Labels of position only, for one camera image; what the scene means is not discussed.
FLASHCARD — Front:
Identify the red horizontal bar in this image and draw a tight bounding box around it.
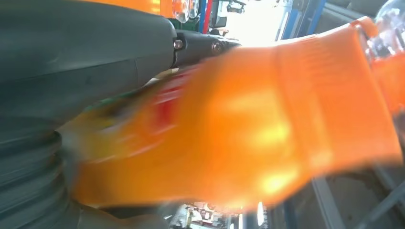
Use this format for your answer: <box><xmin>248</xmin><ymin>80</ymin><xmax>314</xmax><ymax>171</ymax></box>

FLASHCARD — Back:
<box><xmin>202</xmin><ymin>0</ymin><xmax>213</xmax><ymax>34</ymax></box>

